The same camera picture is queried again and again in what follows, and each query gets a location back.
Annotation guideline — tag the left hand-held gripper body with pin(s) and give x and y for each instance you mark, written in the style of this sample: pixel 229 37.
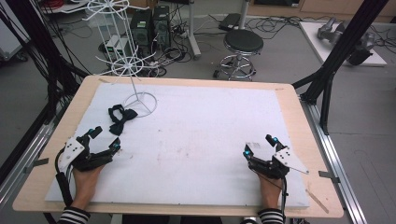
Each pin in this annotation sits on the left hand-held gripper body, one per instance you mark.
pixel 72 152

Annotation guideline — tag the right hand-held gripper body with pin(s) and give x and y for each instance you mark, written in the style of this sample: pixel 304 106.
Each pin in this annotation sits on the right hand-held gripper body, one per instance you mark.
pixel 288 160

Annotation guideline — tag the person's left hand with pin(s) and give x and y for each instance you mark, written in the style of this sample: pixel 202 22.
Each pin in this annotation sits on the person's left hand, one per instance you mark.
pixel 85 186

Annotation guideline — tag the person's right hand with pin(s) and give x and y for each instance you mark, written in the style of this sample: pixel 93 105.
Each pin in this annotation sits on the person's right hand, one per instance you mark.
pixel 271 193

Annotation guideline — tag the black bow tie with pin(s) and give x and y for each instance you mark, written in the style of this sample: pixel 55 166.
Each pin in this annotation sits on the black bow tie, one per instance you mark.
pixel 122 119

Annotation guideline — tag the grey metal table clip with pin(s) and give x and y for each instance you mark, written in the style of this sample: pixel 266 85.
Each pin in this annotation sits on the grey metal table clip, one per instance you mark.
pixel 37 164
pixel 328 176

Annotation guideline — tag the thin wooden stick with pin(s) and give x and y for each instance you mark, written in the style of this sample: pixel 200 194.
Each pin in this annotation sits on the thin wooden stick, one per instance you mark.
pixel 317 201

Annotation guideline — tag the white foam mat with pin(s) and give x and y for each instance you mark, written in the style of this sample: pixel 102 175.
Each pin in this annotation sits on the white foam mat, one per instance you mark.
pixel 199 140

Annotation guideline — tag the white power supply box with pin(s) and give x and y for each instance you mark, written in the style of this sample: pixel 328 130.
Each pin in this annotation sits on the white power supply box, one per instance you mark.
pixel 116 46

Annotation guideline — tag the black round stool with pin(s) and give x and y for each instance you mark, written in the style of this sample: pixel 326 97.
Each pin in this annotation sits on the black round stool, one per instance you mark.
pixel 243 42

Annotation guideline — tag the white floor board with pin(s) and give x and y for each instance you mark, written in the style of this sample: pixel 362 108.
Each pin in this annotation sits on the white floor board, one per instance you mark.
pixel 314 40

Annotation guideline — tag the black computer tower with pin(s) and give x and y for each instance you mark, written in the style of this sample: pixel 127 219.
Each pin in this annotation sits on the black computer tower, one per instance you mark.
pixel 141 28
pixel 161 25

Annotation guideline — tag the grey and black robot part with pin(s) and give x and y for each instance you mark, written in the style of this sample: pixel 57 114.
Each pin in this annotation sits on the grey and black robot part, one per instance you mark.
pixel 361 49

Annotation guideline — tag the flat black device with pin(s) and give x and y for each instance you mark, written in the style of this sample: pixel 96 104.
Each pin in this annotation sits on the flat black device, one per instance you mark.
pixel 229 21

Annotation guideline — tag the grey desk leg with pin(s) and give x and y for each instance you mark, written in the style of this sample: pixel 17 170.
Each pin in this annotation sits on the grey desk leg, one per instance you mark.
pixel 193 31

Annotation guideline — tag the aluminium rail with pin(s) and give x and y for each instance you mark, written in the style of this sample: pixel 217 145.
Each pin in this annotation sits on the aluminium rail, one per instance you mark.
pixel 333 161
pixel 21 168

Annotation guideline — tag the black metal frame strut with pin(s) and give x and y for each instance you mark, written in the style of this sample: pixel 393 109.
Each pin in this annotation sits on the black metal frame strut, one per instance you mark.
pixel 342 46

